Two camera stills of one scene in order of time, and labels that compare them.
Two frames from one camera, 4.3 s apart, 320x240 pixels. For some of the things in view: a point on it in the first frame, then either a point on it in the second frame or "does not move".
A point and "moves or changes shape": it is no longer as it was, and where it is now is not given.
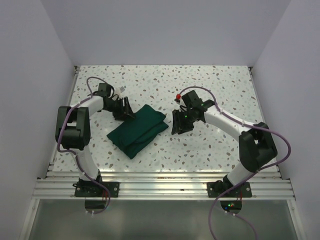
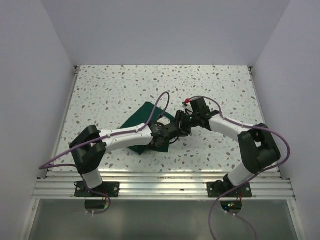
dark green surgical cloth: [134, 135] moves or changes shape
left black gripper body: [116, 106] to [158, 146]
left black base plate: [90, 189] does not move
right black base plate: [218, 189] does not move
